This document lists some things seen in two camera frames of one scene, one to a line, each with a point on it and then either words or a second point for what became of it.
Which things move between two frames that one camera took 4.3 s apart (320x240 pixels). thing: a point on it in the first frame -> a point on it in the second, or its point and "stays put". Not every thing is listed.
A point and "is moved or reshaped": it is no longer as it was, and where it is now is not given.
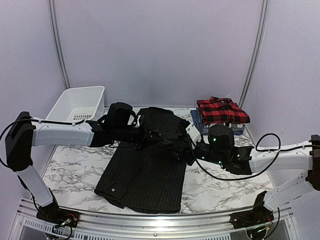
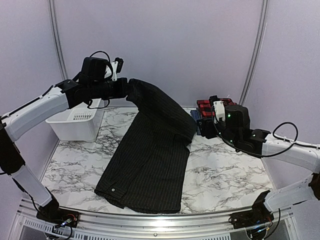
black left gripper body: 146,138 -> 118,92
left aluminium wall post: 52,14 stays put
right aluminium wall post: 262,30 stays put
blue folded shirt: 200,124 stays put
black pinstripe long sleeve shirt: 148,176 is moved or reshaped
